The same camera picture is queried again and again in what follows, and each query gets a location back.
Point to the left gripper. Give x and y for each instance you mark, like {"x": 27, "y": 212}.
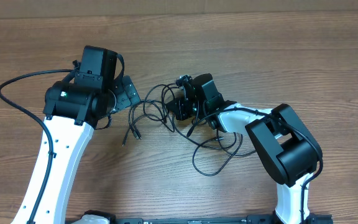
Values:
{"x": 127, "y": 97}

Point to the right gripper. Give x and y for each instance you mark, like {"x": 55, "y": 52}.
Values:
{"x": 178, "y": 108}

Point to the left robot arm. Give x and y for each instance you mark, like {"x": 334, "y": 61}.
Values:
{"x": 73, "y": 106}

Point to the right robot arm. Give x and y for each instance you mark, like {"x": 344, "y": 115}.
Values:
{"x": 287, "y": 150}

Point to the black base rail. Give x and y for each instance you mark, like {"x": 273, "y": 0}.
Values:
{"x": 95, "y": 216}

